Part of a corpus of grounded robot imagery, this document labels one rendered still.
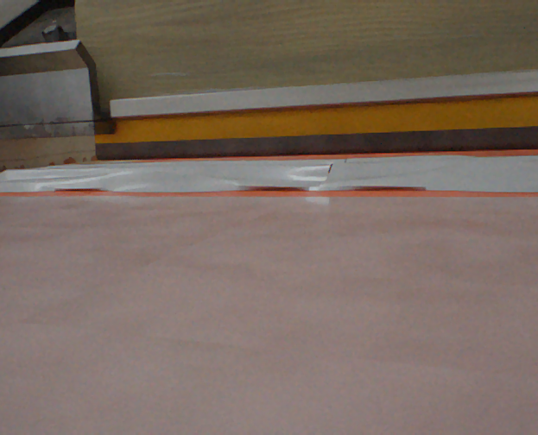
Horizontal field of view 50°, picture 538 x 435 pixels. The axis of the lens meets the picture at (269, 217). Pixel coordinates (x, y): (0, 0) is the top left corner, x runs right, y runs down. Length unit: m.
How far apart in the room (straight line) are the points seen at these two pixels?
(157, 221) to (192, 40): 0.19
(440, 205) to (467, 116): 0.14
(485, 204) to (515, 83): 0.12
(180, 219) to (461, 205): 0.07
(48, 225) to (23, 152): 0.28
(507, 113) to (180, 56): 0.17
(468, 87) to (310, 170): 0.09
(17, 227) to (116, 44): 0.21
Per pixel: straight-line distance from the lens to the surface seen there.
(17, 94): 0.38
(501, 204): 0.16
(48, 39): 0.53
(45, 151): 0.46
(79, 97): 0.35
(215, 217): 0.15
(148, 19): 0.35
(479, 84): 0.28
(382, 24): 0.30
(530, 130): 0.30
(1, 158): 0.43
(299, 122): 0.32
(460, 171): 0.20
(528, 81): 0.28
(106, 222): 0.16
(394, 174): 0.21
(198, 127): 0.34
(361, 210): 0.15
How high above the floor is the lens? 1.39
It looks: 39 degrees down
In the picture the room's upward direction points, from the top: 18 degrees counter-clockwise
